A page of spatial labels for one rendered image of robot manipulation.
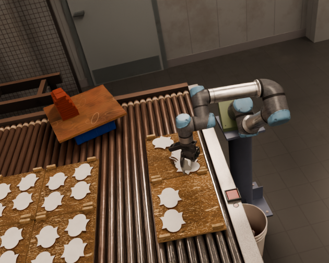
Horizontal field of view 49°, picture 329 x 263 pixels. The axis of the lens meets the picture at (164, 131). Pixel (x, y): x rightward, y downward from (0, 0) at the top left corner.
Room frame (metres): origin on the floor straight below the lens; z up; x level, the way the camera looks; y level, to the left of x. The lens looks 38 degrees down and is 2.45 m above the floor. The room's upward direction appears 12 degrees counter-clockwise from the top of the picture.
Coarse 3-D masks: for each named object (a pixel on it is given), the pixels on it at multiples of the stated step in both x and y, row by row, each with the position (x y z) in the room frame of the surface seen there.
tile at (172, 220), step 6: (168, 210) 1.25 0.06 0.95; (174, 210) 1.24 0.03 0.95; (168, 216) 1.21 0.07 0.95; (174, 216) 1.20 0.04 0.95; (180, 216) 1.19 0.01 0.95; (168, 222) 1.17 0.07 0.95; (174, 222) 1.16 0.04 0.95; (180, 222) 1.16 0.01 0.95; (162, 228) 1.14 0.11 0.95; (168, 228) 1.14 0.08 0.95; (174, 228) 1.13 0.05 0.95; (180, 228) 1.12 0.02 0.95
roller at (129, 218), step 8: (128, 136) 2.02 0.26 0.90; (128, 144) 1.92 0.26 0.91; (128, 152) 1.83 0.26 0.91; (128, 160) 1.74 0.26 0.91; (128, 168) 1.67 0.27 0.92; (128, 176) 1.59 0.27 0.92; (128, 184) 1.53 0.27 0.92; (128, 192) 1.46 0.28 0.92; (128, 200) 1.40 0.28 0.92; (128, 208) 1.34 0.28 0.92; (128, 216) 1.29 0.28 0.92; (128, 224) 1.23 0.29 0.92; (128, 232) 1.18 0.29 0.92; (128, 240) 1.13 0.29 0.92; (128, 248) 1.08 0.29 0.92; (128, 256) 1.04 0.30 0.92
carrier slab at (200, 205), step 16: (192, 176) 1.47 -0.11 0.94; (208, 176) 1.44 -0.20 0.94; (160, 192) 1.40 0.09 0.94; (192, 192) 1.35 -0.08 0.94; (208, 192) 1.33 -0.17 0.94; (160, 208) 1.28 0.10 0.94; (176, 208) 1.26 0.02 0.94; (192, 208) 1.24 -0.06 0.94; (208, 208) 1.22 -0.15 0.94; (160, 224) 1.18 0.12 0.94; (192, 224) 1.14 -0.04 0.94; (208, 224) 1.12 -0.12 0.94; (224, 224) 1.10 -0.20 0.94
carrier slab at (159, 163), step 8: (160, 136) 1.89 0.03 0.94; (168, 136) 1.88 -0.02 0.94; (176, 136) 1.86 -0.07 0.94; (200, 144) 1.73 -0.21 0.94; (152, 152) 1.75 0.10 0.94; (160, 152) 1.73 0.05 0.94; (168, 152) 1.72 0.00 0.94; (200, 152) 1.66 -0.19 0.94; (152, 160) 1.67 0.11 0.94; (160, 160) 1.66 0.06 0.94; (168, 160) 1.64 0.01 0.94; (200, 160) 1.59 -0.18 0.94; (152, 168) 1.60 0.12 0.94; (160, 168) 1.59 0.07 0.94; (168, 168) 1.58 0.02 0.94; (176, 168) 1.56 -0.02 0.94; (168, 176) 1.51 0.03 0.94; (176, 176) 1.49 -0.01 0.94
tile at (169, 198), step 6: (162, 192) 1.38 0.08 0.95; (168, 192) 1.37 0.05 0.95; (174, 192) 1.37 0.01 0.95; (162, 198) 1.34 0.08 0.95; (168, 198) 1.33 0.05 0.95; (174, 198) 1.32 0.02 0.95; (180, 198) 1.31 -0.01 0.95; (162, 204) 1.30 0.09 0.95; (168, 204) 1.29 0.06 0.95; (174, 204) 1.28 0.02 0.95
